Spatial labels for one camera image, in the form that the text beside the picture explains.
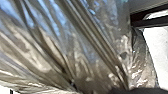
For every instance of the shiny silver plastic bag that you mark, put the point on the shiny silver plastic bag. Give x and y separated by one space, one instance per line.
73 46

